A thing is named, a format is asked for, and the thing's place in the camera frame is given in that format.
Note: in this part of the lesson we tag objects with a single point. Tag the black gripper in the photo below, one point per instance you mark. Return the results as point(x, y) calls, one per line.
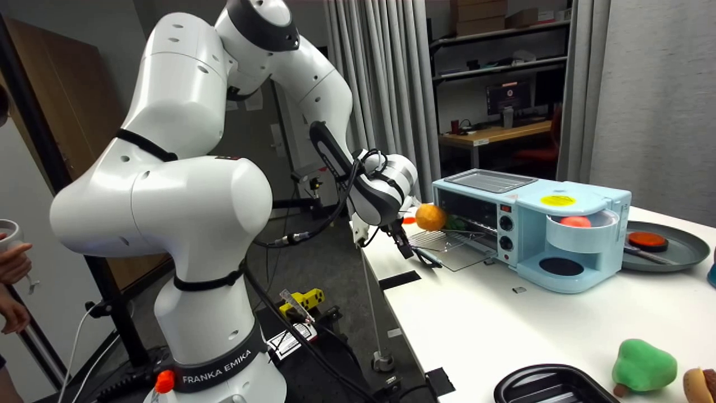
point(395, 230)

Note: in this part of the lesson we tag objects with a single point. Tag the orange ball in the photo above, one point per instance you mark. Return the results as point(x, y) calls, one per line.
point(431, 219)

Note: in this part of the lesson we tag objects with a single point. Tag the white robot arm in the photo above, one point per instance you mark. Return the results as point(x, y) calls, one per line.
point(161, 187)

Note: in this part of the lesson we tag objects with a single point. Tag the light blue toaster oven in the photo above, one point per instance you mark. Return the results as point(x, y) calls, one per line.
point(561, 237)

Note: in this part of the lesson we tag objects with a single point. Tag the black plastic tray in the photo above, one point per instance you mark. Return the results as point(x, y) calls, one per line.
point(551, 384)

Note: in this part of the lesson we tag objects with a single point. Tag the yellow black clamp tool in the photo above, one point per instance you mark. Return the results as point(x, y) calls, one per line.
point(300, 306)

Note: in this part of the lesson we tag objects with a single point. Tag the wooden desk background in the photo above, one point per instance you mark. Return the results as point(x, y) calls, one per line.
point(477, 140)

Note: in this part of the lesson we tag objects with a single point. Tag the red toy patty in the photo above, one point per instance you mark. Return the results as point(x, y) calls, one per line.
point(648, 240)

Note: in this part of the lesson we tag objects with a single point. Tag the grey round plate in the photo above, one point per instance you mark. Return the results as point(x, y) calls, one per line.
point(684, 254)

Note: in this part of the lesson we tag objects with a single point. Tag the toy hot dog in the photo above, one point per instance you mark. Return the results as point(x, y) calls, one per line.
point(700, 385)

